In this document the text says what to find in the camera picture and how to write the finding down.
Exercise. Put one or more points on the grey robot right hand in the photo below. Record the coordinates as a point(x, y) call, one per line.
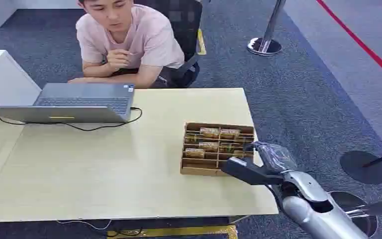
point(275, 158)

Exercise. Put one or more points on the printed card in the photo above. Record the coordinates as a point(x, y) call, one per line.
point(191, 138)
point(194, 153)
point(227, 148)
point(208, 146)
point(209, 133)
point(229, 134)

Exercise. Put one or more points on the wooden card box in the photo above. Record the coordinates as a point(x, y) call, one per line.
point(199, 163)

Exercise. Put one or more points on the yellow floor tape strip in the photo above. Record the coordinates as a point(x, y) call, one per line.
point(201, 43)
point(184, 232)

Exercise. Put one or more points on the red floor tape line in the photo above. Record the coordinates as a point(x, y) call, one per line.
point(365, 46)

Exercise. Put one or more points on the black office chair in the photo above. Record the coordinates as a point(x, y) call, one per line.
point(186, 29)

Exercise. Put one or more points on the person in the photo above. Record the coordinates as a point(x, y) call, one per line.
point(138, 36)

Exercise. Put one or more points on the person's right hand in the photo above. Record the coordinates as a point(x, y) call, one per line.
point(118, 59)

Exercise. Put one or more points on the person's hand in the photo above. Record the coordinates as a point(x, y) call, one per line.
point(77, 80)
point(118, 59)

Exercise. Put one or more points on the grey laptop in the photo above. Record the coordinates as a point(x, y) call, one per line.
point(79, 99)

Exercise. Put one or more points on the person's left hand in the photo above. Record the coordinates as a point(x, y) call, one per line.
point(77, 80)

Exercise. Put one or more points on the white cabinet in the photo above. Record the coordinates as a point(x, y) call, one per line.
point(3, 79)

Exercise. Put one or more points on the chrome stanchion post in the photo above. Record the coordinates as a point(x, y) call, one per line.
point(265, 44)

